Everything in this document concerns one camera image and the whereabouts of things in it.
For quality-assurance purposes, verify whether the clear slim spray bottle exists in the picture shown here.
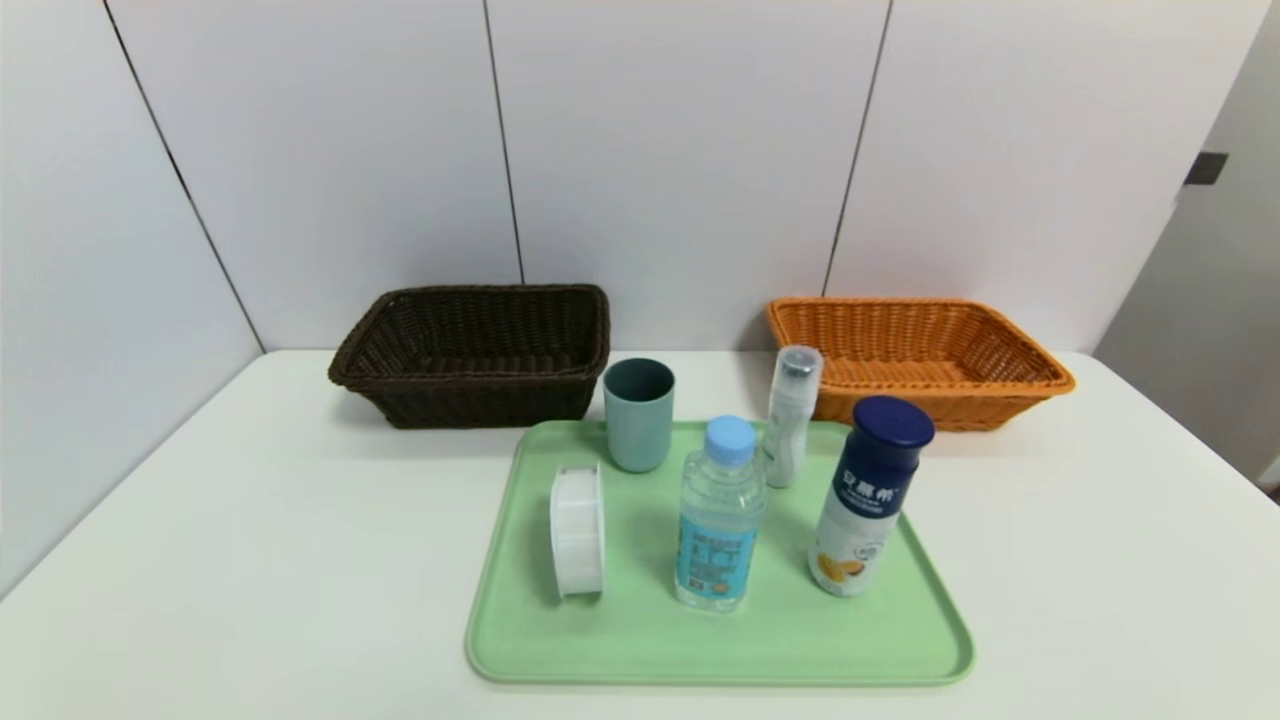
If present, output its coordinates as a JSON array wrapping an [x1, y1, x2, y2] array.
[[760, 345, 824, 490]]

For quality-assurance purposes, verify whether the white round plastic container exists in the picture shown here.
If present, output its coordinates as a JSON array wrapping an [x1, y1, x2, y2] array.
[[549, 462, 606, 601]]

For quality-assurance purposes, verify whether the clear water bottle blue cap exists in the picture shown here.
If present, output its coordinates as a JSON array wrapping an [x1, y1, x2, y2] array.
[[675, 415, 768, 613]]

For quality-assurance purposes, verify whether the white yogurt bottle navy cap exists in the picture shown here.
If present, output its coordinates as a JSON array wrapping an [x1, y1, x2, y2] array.
[[808, 395, 936, 598]]

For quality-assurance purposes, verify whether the dark brown wicker basket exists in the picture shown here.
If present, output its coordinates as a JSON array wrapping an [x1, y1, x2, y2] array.
[[328, 284, 611, 430]]

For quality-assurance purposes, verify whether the orange wicker basket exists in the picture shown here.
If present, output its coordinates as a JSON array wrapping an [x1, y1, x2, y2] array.
[[766, 296, 1077, 433]]

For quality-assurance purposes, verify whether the teal plastic cup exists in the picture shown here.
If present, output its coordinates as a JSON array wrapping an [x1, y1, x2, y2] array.
[[603, 358, 677, 474]]

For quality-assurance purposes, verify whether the light green plastic tray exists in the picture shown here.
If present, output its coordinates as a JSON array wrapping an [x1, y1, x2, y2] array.
[[464, 419, 976, 687]]

